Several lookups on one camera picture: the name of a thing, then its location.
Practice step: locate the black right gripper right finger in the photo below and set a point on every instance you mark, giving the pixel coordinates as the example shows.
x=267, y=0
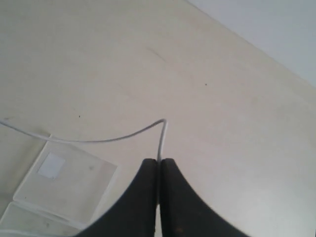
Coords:
x=183, y=213

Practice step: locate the clear plastic open case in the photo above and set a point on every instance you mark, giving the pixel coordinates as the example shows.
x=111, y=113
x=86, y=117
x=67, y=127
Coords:
x=49, y=189

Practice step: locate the white wired earphones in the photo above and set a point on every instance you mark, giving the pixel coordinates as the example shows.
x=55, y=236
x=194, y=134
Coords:
x=63, y=141

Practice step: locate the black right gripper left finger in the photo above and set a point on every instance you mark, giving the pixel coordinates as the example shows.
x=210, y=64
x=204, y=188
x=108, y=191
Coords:
x=134, y=213

